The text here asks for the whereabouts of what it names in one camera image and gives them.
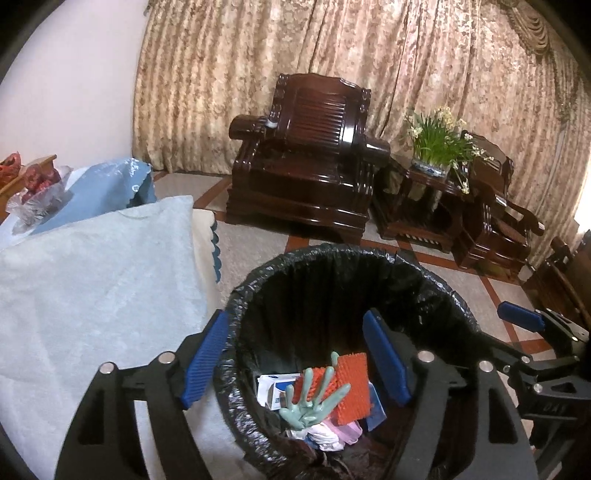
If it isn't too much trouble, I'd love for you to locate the green rubber glove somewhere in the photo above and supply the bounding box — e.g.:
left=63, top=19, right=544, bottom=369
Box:
left=279, top=352, right=350, bottom=431

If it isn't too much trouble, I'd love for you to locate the dark wooden chair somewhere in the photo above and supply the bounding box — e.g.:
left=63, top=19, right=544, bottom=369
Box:
left=522, top=231, right=591, bottom=333

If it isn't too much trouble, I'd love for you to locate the black lined trash bin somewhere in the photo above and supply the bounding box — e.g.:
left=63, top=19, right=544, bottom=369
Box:
left=213, top=243, right=495, bottom=480

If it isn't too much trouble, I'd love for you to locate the pink plastic bag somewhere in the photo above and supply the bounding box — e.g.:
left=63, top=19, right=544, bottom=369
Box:
left=323, top=418, right=363, bottom=445

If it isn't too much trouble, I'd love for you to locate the white tissue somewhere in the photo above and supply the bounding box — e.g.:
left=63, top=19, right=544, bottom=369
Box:
left=286, top=422, right=345, bottom=451

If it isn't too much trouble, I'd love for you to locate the cream cloth teal trim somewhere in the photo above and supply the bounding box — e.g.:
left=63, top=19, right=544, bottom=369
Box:
left=191, top=209, right=223, bottom=282

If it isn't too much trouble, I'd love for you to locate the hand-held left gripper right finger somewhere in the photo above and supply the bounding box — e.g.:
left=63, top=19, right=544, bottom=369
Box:
left=362, top=308, right=539, bottom=480

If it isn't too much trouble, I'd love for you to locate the glass fruit bowl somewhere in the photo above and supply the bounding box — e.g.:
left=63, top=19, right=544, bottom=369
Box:
left=6, top=165, right=75, bottom=232

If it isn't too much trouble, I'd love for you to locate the beige patterned curtain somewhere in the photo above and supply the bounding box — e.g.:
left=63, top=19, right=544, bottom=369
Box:
left=131, top=0, right=591, bottom=243

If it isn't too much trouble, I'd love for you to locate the dark wooden armchair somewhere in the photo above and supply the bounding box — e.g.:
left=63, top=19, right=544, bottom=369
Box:
left=225, top=73, right=391, bottom=243
left=455, top=130, right=546, bottom=282

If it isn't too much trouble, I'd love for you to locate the wooden cabinet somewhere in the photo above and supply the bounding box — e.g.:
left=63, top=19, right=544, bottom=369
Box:
left=0, top=154, right=58, bottom=223

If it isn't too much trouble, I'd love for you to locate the blue wrapper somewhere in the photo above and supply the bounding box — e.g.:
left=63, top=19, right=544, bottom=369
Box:
left=365, top=381, right=387, bottom=431

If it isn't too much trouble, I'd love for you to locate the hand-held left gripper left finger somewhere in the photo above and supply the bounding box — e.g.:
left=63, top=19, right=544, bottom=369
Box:
left=54, top=309, right=230, bottom=480

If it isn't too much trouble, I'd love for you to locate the dark wooden side table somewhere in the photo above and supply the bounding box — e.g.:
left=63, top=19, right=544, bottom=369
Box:
left=372, top=154, right=476, bottom=254

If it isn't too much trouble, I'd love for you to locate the potted flowering plant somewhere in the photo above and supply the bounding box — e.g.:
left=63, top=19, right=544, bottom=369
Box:
left=403, top=107, right=495, bottom=195

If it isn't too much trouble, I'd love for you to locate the orange foam net sleeve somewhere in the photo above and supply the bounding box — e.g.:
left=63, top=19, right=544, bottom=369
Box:
left=295, top=353, right=372, bottom=424

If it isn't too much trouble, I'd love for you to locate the white blue cardboard box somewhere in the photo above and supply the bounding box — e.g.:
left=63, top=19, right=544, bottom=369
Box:
left=256, top=373, right=301, bottom=411

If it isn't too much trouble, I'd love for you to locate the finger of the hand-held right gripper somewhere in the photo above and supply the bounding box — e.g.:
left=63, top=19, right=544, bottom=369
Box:
left=498, top=301, right=591, bottom=344
left=478, top=330, right=541, bottom=376

